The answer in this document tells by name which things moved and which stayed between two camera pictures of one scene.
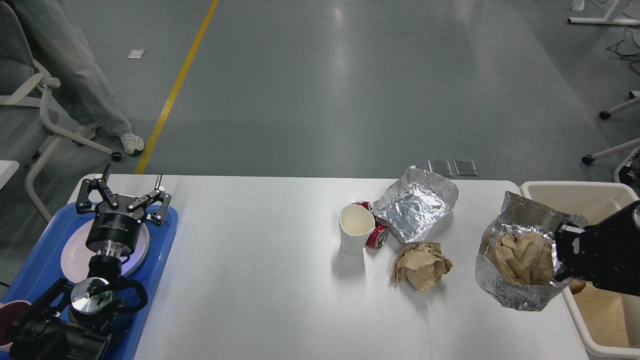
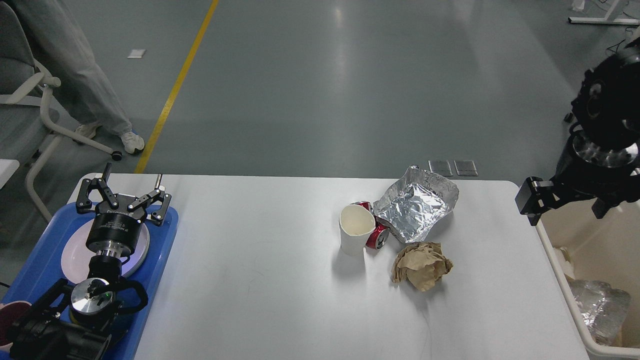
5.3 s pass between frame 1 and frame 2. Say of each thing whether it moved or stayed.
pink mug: stayed
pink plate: stayed
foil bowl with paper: moved
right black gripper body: moved
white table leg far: stayed
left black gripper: stayed
